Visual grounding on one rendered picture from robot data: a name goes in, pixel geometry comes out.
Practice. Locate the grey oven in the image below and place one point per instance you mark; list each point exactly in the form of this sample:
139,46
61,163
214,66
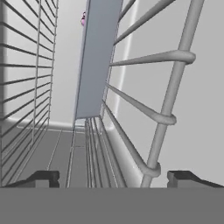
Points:
192,137

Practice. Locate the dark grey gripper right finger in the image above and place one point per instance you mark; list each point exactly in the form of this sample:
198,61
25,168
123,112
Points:
179,178

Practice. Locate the flat grey baking tray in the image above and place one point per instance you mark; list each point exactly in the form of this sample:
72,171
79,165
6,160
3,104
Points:
97,64

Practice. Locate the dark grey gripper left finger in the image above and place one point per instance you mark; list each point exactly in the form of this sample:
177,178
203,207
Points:
46,178

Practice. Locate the pink cake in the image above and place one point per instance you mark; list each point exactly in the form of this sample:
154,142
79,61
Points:
83,19

